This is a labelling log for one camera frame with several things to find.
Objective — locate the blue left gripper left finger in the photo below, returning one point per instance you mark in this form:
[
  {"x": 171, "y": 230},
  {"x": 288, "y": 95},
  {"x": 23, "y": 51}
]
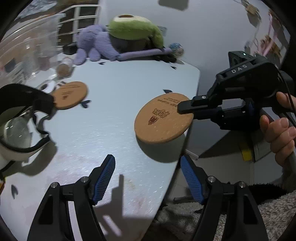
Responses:
[{"x": 100, "y": 178}]

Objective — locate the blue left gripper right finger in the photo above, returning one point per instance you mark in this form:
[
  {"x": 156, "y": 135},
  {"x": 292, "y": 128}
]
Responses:
[{"x": 194, "y": 177}]

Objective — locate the cork coaster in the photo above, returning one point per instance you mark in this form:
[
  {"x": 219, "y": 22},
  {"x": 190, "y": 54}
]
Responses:
[
  {"x": 70, "y": 94},
  {"x": 159, "y": 121}
]

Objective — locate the person's right hand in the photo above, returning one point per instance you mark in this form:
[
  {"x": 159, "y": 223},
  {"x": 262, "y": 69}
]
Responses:
[{"x": 281, "y": 137}]

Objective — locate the colourful plush ball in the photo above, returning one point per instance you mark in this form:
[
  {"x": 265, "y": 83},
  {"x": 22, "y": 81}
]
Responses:
[{"x": 176, "y": 49}]

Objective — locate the glass jar inside bag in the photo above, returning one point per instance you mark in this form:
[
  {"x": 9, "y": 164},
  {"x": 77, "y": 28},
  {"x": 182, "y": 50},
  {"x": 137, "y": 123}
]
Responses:
[{"x": 15, "y": 133}]

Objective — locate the small brown pill bottle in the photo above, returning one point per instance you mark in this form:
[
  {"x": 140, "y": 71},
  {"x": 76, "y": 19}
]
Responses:
[{"x": 65, "y": 67}]

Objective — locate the black small box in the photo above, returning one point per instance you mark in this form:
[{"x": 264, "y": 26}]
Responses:
[{"x": 70, "y": 49}]

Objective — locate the purple plush toy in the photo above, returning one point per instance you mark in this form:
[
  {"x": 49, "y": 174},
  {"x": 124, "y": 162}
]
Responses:
[{"x": 95, "y": 42}]

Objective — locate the green avocado plush toy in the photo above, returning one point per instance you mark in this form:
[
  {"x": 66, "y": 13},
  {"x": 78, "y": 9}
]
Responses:
[{"x": 131, "y": 27}]

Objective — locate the clear plastic storage bin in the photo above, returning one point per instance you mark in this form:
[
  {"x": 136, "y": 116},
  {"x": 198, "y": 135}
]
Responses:
[{"x": 30, "y": 50}]

